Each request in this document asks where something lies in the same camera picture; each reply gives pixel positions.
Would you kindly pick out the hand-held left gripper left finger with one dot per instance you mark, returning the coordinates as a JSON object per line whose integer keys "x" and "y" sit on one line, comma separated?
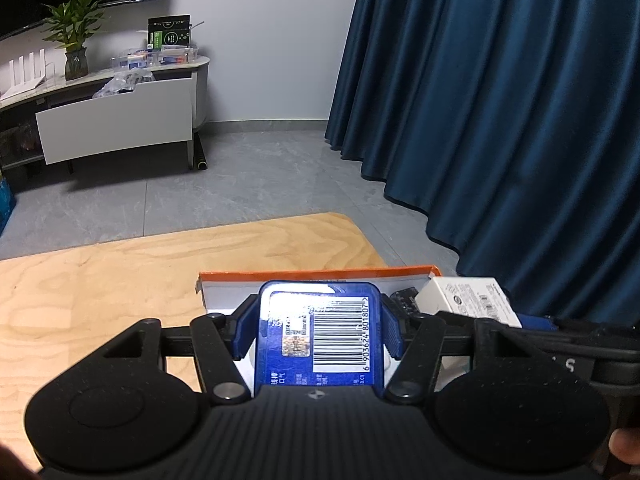
{"x": 245, "y": 332}

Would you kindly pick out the black rolled mat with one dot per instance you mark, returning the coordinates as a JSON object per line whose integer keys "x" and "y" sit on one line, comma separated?
{"x": 201, "y": 160}

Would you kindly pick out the clear plastic containers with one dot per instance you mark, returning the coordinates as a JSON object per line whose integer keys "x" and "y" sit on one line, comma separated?
{"x": 175, "y": 55}

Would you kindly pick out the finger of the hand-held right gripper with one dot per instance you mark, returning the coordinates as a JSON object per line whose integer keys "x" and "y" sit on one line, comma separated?
{"x": 537, "y": 322}

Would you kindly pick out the white television cabinet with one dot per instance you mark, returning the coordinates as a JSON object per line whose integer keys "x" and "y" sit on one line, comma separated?
{"x": 200, "y": 90}

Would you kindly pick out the blue curtain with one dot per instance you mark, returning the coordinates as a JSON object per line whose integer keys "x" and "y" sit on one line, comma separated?
{"x": 500, "y": 110}

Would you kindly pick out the person's right hand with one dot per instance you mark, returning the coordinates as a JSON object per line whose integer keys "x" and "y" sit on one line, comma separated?
{"x": 627, "y": 447}

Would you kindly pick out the white router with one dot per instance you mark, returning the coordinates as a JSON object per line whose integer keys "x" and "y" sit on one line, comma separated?
{"x": 25, "y": 72}

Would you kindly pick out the blue box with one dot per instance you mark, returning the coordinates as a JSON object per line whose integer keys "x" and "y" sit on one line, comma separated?
{"x": 325, "y": 340}

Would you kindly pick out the black wall charger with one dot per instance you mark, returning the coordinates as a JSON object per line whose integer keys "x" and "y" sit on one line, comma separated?
{"x": 405, "y": 300}

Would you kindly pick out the bamboo plant in dark vase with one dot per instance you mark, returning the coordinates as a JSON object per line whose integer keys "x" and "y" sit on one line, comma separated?
{"x": 76, "y": 65}

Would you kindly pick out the clear bag of parts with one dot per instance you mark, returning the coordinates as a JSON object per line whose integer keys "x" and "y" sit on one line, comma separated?
{"x": 120, "y": 82}

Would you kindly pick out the green black box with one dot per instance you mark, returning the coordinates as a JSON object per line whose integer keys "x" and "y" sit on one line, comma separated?
{"x": 170, "y": 35}

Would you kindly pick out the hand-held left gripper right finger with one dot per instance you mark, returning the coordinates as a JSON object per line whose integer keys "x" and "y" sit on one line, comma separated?
{"x": 392, "y": 330}

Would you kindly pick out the orange white cardboard box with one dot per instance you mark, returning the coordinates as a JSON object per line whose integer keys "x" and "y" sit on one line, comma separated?
{"x": 225, "y": 295}

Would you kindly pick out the blue water bottle pack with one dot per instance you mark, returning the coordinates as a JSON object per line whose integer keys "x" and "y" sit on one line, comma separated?
{"x": 5, "y": 200}

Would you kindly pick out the small white box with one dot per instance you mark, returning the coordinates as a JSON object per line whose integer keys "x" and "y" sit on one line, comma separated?
{"x": 465, "y": 297}

